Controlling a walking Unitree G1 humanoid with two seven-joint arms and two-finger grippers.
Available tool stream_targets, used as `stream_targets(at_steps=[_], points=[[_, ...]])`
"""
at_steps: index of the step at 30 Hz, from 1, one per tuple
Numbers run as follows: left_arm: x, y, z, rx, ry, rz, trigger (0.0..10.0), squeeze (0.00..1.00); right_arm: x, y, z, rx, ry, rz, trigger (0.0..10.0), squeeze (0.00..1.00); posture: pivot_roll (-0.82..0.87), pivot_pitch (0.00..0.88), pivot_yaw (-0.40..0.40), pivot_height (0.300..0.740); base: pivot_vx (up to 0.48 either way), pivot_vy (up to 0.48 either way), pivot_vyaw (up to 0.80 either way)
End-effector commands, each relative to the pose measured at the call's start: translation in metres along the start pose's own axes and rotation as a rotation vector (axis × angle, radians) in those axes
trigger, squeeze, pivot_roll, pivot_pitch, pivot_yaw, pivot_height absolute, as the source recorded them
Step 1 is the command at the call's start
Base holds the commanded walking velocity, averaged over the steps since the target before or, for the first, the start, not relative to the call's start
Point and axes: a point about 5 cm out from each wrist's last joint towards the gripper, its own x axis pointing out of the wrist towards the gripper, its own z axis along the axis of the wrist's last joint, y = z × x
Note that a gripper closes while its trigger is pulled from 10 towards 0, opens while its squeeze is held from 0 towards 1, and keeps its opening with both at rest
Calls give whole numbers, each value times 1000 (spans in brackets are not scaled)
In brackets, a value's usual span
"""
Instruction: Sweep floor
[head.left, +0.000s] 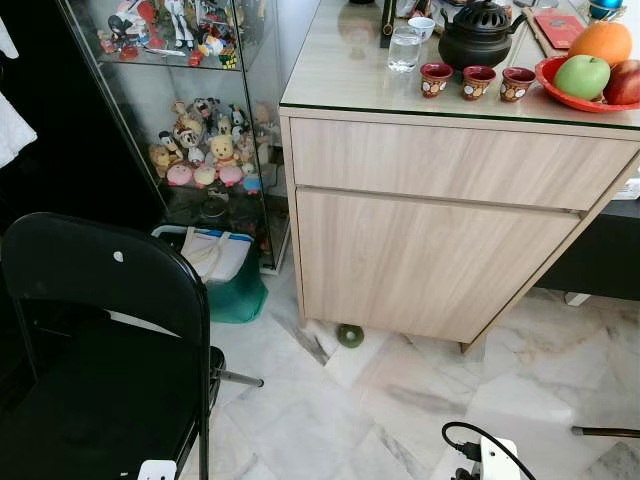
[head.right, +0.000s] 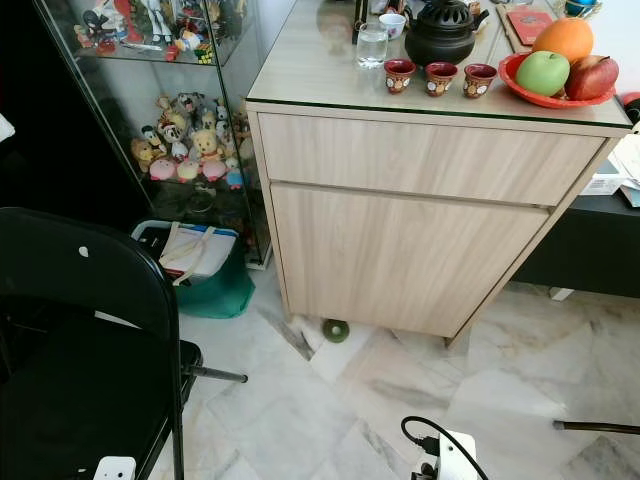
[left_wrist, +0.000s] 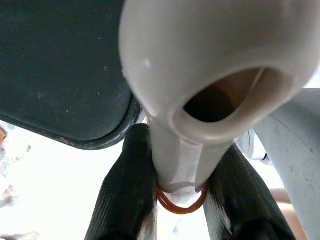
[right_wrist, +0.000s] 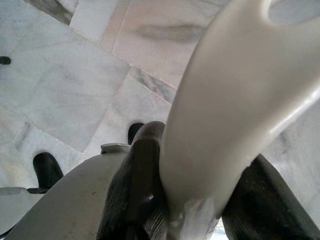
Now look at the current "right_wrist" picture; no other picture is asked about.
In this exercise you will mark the beige plastic dustpan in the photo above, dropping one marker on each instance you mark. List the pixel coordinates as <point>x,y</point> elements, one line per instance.
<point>225,100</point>

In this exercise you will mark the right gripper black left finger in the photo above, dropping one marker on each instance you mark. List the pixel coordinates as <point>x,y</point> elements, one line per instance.
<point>140,175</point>

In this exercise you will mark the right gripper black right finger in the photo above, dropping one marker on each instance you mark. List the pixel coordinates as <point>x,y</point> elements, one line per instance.
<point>262,212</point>

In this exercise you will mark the robot black foot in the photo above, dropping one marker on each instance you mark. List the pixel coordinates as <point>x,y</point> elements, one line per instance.
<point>47,170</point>
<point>136,132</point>

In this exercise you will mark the small black rubber foot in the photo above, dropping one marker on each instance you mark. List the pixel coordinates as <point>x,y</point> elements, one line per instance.
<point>4,60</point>

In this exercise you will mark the robot black right foot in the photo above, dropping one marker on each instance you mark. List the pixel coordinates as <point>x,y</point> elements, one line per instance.
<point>136,132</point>

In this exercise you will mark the robot black left foot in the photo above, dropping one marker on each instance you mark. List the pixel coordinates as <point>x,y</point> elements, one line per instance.
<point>47,170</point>

